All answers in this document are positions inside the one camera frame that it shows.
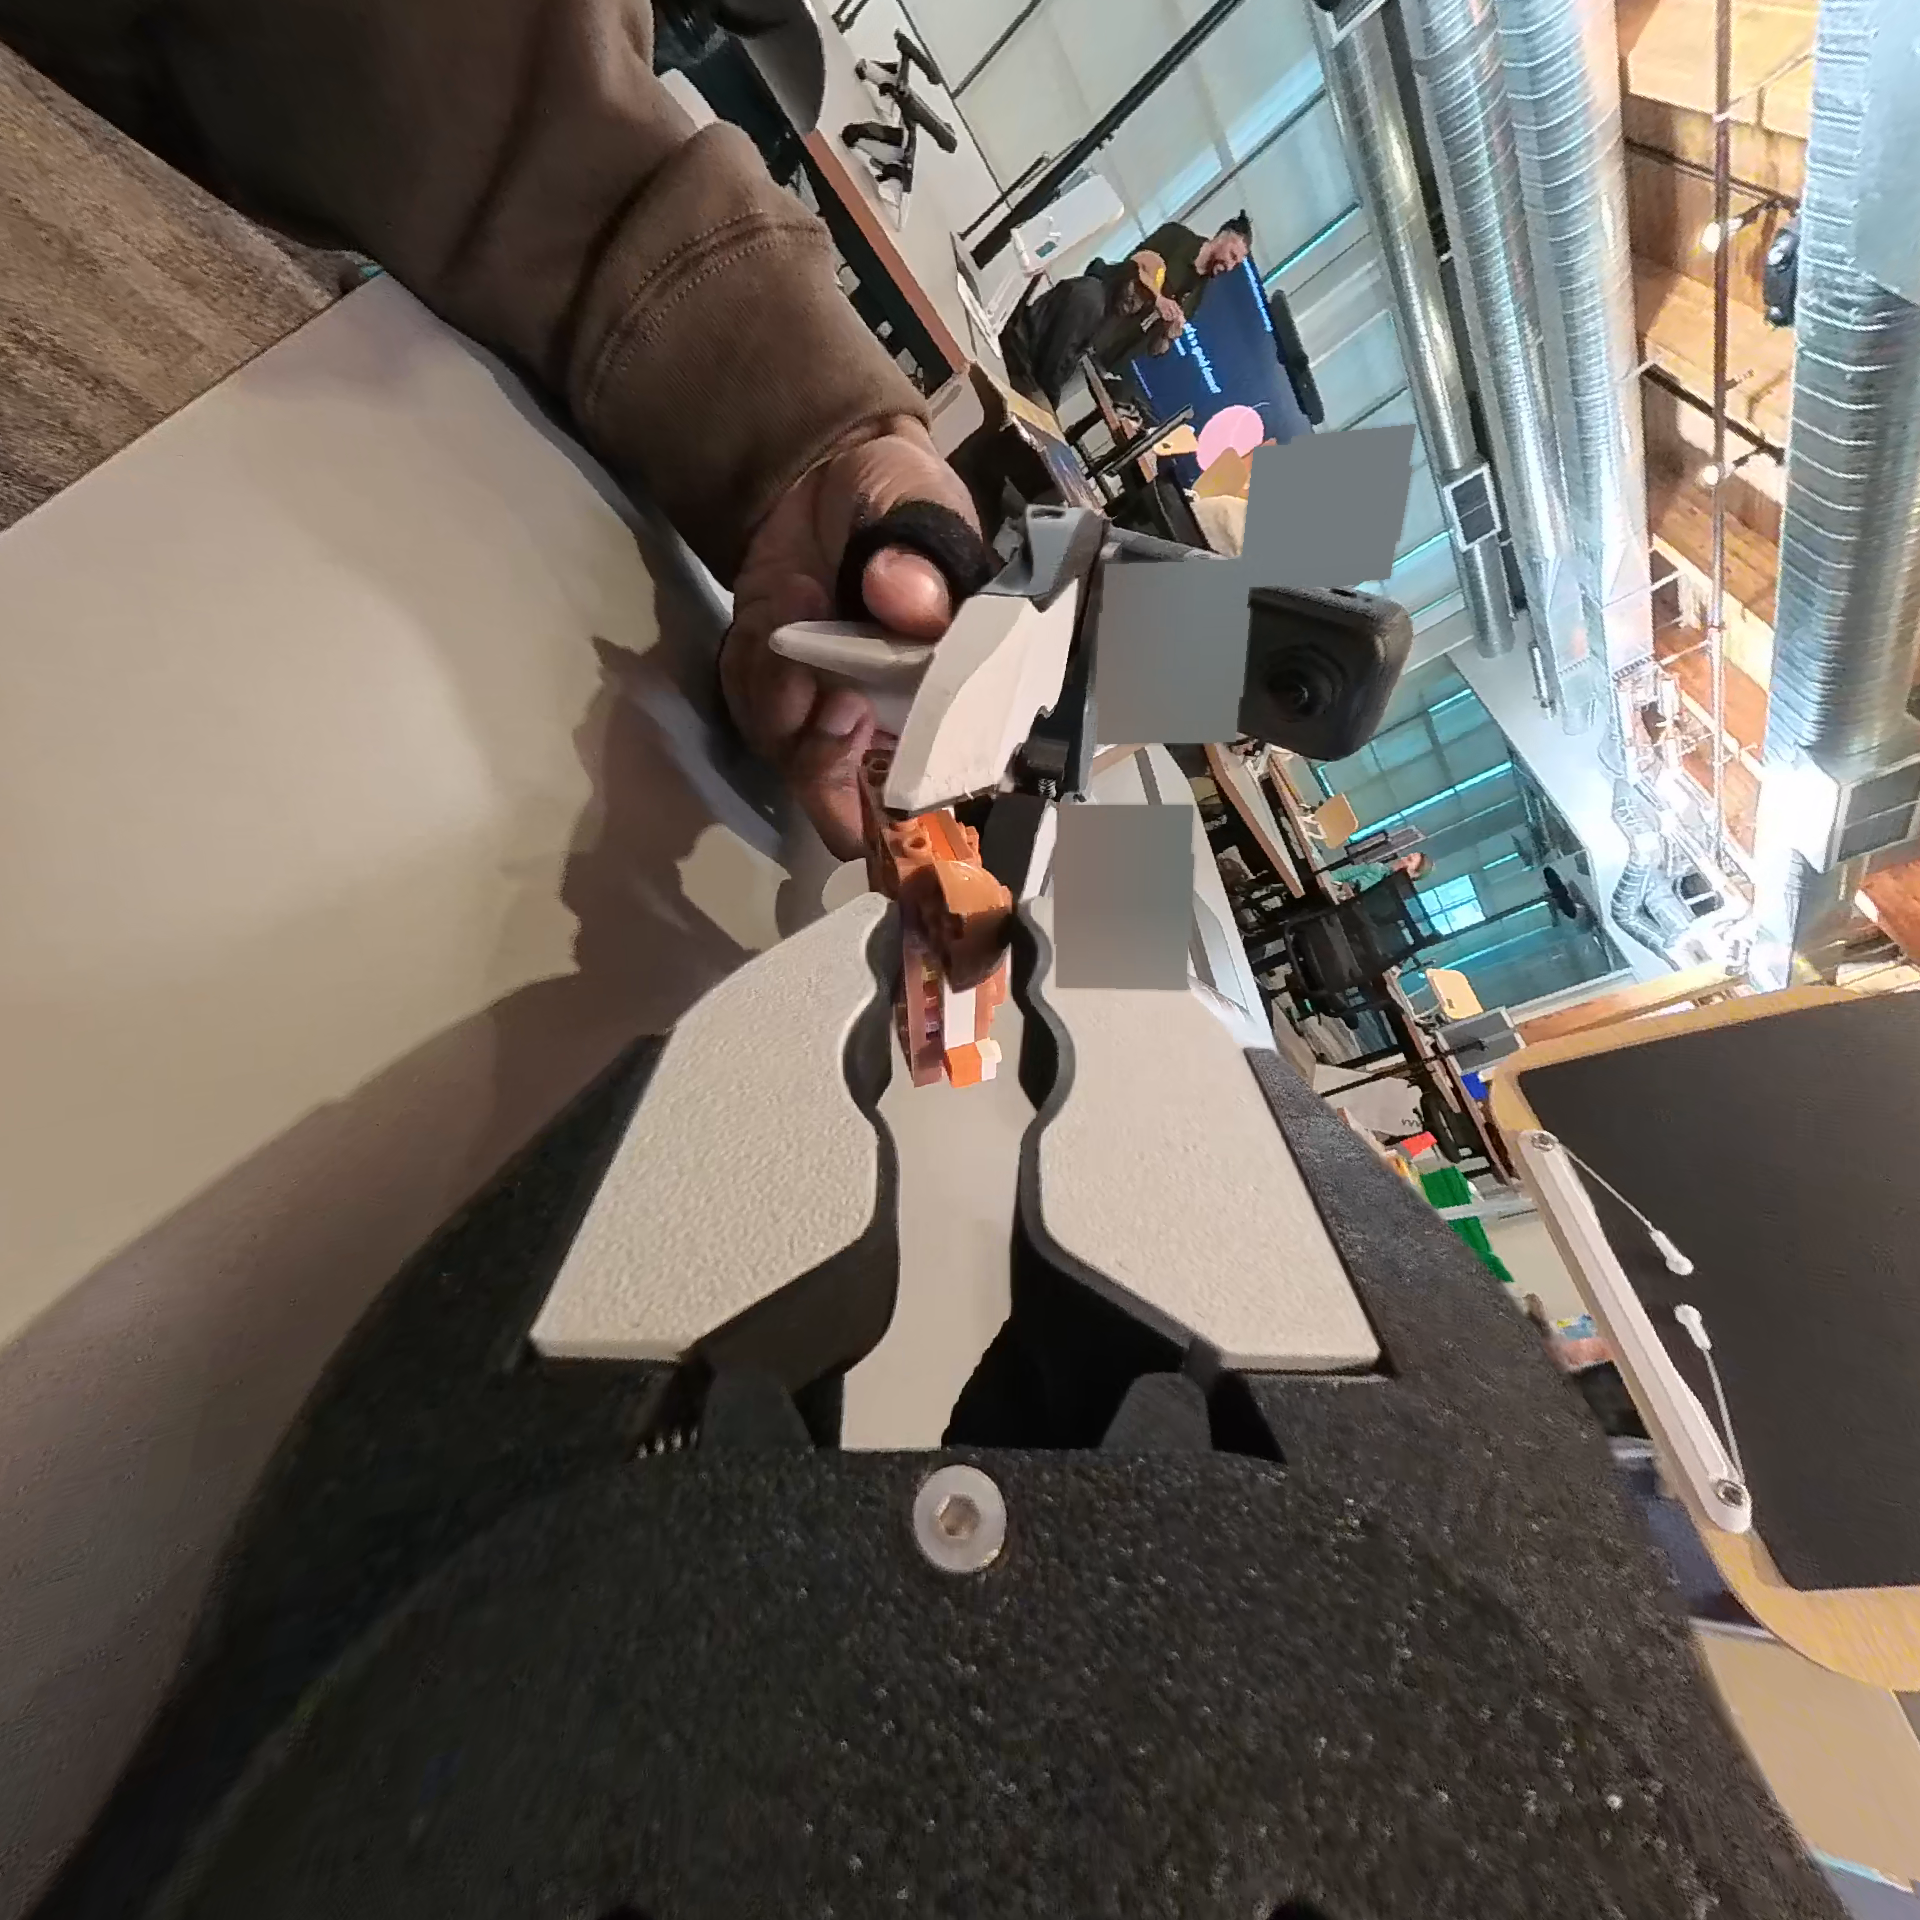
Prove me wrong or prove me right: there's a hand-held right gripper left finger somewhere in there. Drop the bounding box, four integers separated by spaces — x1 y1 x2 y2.
528 894 907 1405

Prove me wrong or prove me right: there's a thin white cord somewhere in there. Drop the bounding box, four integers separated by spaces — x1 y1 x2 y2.
1561 1147 1750 1480

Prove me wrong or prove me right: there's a stack of colourful baseplates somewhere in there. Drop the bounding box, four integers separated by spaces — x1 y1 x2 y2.
1417 1162 1519 1284

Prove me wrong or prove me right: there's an orange-brown lego assembly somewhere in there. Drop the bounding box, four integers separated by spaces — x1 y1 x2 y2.
859 755 1019 1092

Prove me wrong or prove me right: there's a black office chair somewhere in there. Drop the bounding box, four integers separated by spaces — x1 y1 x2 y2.
1283 900 1421 1039

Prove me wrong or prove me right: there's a person's left hand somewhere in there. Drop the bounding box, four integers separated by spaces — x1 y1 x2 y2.
716 425 1005 865

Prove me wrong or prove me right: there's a person's left forearm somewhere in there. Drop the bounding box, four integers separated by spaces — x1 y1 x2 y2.
30 0 940 550

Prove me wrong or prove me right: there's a silver ventilation duct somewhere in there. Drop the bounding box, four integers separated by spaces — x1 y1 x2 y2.
1395 0 1638 663
1754 0 1920 782

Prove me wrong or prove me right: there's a white mounting bar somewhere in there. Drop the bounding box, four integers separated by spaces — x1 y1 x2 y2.
1514 1129 1759 1536

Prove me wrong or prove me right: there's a black round wood-rimmed board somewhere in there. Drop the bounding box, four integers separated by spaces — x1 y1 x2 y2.
1489 983 1920 1690

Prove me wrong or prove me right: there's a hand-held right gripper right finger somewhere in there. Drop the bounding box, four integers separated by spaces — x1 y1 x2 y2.
1013 900 1383 1381

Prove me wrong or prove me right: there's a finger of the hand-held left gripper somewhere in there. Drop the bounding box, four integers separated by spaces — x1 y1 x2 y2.
883 574 1087 817
979 786 1062 906

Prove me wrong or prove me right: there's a large display screen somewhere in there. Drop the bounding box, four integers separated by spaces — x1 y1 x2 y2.
1124 254 1330 490

